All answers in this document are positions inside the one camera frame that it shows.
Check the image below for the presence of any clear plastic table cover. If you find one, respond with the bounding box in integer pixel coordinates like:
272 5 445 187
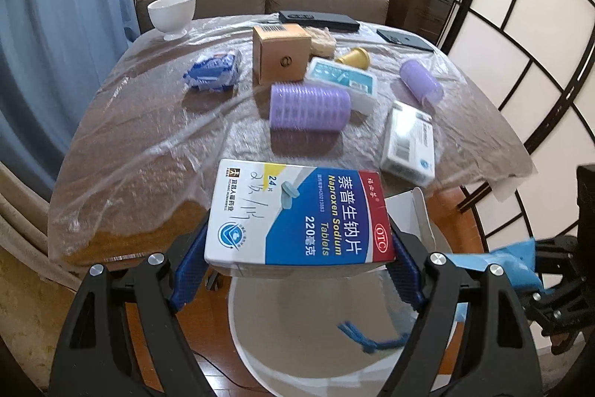
46 13 535 258

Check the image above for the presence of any white barcode medicine box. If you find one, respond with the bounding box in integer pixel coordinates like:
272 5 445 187
381 100 437 186

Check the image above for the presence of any white footed bowl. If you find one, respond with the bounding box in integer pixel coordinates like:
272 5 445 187
147 0 197 42

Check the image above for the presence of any white box with teal label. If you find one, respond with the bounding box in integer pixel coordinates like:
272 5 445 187
304 57 377 116

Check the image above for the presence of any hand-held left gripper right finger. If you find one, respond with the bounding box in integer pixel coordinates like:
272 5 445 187
388 224 544 397

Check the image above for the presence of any large purple hair roller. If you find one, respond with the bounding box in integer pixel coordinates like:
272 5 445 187
270 83 351 132

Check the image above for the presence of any white round trash bin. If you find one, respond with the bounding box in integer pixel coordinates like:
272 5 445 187
227 234 466 397

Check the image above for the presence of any beige draped fabric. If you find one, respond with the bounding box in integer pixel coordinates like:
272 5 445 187
0 164 84 286

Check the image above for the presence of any small purple hair roller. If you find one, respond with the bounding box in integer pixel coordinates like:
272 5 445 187
400 58 443 106

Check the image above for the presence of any blue curtain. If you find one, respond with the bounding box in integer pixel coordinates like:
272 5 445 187
0 0 140 202

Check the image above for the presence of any brown cardboard box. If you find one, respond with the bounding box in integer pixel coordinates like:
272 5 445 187
252 23 312 85

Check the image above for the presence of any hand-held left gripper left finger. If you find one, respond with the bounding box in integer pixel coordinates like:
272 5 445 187
49 222 210 397

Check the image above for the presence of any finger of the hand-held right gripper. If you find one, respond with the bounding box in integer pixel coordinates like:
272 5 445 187
534 234 595 276
523 276 595 356

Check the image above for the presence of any beige paper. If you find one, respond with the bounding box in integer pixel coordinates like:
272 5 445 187
309 27 336 58

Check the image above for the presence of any blue white red medicine box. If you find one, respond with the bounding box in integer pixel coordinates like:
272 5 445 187
205 159 397 274

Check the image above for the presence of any blue white tissue packet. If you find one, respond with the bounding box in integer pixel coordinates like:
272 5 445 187
183 49 243 91

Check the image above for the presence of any black slim device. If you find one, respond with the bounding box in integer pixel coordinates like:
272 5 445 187
278 10 361 31

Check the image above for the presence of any black framed folding screen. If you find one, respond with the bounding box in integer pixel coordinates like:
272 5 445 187
434 0 595 379

